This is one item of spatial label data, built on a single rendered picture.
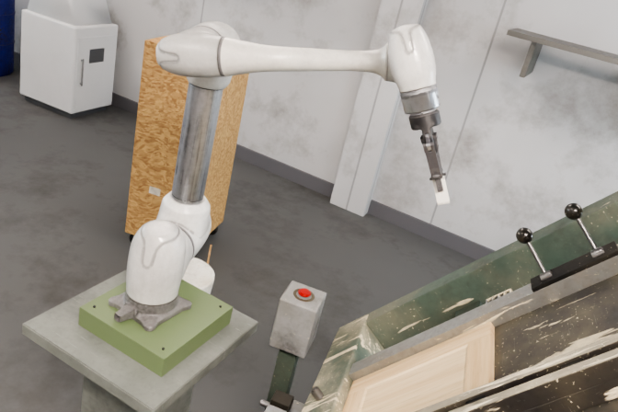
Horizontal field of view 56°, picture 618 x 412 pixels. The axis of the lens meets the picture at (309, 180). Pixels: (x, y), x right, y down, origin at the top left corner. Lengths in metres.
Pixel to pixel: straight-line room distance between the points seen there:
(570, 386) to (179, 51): 1.11
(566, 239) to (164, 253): 1.08
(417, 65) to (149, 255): 0.89
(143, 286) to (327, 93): 3.17
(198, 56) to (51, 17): 4.11
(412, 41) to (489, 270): 0.66
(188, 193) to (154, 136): 1.53
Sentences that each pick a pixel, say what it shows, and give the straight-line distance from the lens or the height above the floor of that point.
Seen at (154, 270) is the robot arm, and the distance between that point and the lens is 1.70.
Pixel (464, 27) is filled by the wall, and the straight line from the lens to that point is 4.24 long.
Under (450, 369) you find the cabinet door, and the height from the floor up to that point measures 1.13.
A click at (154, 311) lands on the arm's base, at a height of 0.85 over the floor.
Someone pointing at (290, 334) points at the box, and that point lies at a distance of 1.83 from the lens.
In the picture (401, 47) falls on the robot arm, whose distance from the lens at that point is 1.41.
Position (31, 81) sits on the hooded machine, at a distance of 5.80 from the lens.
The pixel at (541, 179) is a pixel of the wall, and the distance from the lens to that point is 4.30.
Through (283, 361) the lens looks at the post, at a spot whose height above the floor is 0.69.
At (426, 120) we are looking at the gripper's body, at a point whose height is 1.59.
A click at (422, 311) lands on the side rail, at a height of 1.02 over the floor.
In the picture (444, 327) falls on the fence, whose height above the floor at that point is 1.13.
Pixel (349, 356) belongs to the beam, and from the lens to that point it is 1.68.
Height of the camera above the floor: 1.94
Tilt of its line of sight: 23 degrees down
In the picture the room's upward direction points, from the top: 13 degrees clockwise
